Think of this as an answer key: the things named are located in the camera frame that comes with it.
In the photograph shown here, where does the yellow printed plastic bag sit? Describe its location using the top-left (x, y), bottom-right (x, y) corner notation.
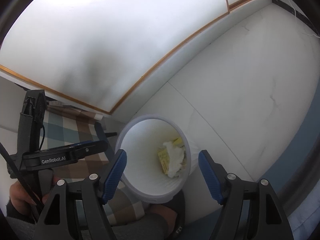
top-left (157, 137), bottom-right (187, 177)

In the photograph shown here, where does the white tissue paper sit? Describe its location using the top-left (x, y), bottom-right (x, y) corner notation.
top-left (163, 141), bottom-right (185, 178)

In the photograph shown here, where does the white trash bin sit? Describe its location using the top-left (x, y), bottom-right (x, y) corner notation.
top-left (116, 115), bottom-right (200, 204)

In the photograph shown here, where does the person's left hand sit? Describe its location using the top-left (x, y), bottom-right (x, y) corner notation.
top-left (9, 175), bottom-right (61, 215)

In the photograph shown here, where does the person's right hand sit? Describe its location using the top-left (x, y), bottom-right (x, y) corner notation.
top-left (143, 190), bottom-right (185, 239)

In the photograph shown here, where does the checkered tablecloth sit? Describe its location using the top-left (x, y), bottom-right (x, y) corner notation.
top-left (42, 105), bottom-right (145, 226)

